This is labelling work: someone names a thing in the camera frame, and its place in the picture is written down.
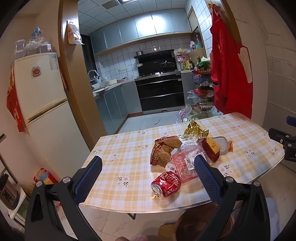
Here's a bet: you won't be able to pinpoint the clear plastic package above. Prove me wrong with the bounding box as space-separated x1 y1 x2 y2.
166 145 207 183

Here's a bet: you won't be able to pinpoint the black range hood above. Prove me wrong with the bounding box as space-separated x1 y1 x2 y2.
134 49 177 76

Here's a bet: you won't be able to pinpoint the red hanging cloth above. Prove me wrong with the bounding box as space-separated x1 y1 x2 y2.
6 70 26 133

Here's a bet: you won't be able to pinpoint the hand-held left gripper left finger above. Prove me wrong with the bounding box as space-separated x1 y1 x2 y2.
25 156 103 241

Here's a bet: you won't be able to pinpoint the crushed red can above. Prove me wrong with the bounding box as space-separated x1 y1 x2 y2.
151 171 181 198

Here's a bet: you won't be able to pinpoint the black wire storage rack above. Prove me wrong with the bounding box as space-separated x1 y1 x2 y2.
191 70 215 112

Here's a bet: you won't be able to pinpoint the pile of plastic bags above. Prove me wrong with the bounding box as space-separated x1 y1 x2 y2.
176 104 223 123

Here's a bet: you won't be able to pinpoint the red apron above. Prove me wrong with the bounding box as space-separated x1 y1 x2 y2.
209 3 253 118

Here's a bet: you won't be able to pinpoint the light blue stool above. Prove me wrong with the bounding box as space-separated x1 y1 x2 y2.
265 198 281 241

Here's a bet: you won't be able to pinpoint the grey lower cabinets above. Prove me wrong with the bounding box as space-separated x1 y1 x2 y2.
94 82 142 135

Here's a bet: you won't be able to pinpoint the gold foil wrapper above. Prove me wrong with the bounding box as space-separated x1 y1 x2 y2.
184 120 209 142

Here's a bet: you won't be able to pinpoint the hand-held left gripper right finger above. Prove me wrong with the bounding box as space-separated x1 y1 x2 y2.
194 155 271 241

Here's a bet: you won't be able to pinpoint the black built-in oven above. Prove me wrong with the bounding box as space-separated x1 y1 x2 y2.
134 72 185 114

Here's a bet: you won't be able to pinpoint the brown round bin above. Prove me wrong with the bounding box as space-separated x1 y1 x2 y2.
174 204 234 241

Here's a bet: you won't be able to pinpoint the dark red box yellow label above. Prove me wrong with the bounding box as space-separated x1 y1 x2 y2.
196 137 221 163

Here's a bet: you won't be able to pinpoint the chrome faucet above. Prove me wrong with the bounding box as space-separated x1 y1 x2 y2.
88 70 100 85

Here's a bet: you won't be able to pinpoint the cream refrigerator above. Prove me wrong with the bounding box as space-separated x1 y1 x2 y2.
10 53 93 186

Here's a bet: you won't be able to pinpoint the white plastic tray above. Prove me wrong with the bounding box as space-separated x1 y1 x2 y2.
211 136 229 155

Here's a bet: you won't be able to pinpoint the crumpled brown paper bag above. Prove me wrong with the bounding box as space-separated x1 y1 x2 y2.
150 136 183 168

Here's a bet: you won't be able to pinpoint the clear storage containers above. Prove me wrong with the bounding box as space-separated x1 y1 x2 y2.
13 28 52 61

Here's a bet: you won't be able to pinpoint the row of condiment bottles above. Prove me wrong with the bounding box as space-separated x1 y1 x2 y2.
177 54 193 71

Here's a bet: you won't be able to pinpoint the white hanging plastic bag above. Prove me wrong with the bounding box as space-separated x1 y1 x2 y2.
67 20 85 45

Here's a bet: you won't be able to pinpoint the silver kitchen appliance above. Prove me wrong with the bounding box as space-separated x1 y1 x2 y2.
0 174 20 210

